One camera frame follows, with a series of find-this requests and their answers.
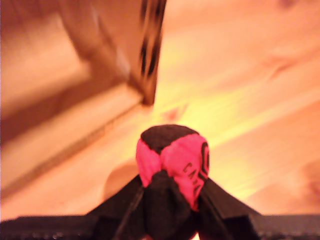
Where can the red and black footbag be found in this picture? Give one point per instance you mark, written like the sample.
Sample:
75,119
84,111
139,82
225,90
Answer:
175,155

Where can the cardboard dice tower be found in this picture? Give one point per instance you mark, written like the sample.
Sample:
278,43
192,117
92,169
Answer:
112,37

